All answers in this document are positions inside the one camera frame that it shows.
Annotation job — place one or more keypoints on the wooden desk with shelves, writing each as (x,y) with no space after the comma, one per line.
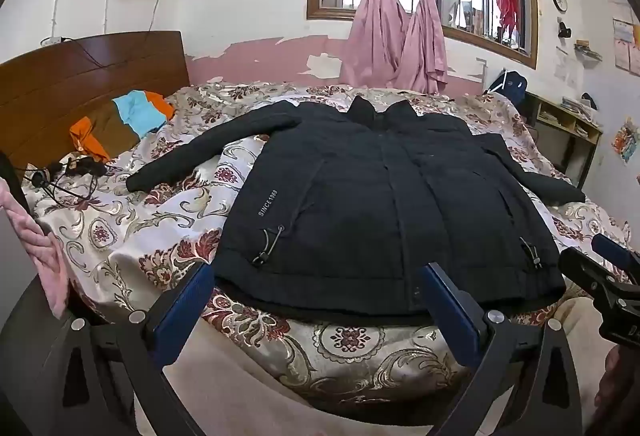
(575,123)

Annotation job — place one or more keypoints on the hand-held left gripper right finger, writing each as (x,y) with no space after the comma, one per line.
(450,311)

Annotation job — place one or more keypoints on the white power strip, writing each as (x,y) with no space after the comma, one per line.
(52,40)

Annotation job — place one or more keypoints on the red hanging garment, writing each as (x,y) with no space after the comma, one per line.
(507,0)

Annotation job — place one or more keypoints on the round wall clock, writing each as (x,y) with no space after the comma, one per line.
(560,1)

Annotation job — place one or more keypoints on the beige blanket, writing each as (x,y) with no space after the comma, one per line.
(235,381)

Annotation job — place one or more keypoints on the blue backpack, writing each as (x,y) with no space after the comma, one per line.
(510,85)

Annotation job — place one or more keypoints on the black wall-mounted item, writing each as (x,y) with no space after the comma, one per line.
(564,29)

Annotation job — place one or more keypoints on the small wall shelf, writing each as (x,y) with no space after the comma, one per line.
(587,51)

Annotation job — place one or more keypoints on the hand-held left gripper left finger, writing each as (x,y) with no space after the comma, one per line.
(185,311)

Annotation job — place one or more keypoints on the pink fluffy cloth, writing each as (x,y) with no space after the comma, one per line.
(30,236)

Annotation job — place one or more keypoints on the black jacket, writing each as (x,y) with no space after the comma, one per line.
(360,216)

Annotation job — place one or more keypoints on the colourful figure wall poster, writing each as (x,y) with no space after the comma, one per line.
(626,139)

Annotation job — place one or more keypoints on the white wall papers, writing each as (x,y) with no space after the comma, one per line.
(565,65)

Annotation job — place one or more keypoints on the stack of books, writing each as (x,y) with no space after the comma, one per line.
(574,105)

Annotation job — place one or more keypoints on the group of wall certificates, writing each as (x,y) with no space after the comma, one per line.
(625,45)

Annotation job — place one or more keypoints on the wooden headboard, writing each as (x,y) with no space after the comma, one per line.
(75,80)

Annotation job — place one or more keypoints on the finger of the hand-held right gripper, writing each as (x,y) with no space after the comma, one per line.
(587,268)
(615,253)

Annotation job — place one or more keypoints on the floral bedspread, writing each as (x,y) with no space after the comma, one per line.
(150,216)

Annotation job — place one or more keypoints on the orange blue brown garment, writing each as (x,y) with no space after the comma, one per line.
(140,113)

